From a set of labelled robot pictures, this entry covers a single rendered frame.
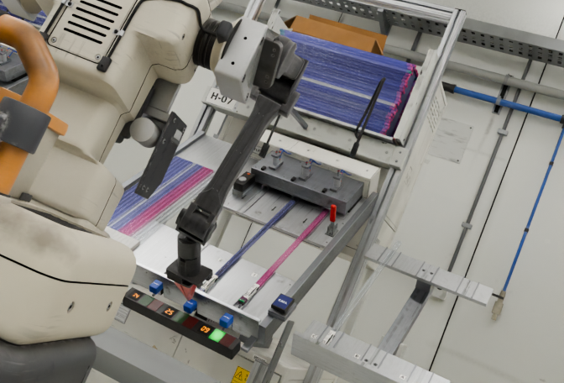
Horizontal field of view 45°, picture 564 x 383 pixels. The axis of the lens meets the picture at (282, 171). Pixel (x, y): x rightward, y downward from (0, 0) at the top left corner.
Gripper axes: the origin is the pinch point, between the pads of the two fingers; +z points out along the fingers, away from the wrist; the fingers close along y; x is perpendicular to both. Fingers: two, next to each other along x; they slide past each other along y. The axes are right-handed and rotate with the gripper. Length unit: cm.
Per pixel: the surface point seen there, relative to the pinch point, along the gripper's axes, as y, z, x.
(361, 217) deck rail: -22, 2, -59
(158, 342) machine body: 19.4, 37.0, -9.8
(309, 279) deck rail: -21.8, 1.3, -24.6
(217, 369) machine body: -2.2, 36.3, -10.5
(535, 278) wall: -72, 94, -184
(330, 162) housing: -4, -6, -70
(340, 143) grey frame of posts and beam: -4, -9, -79
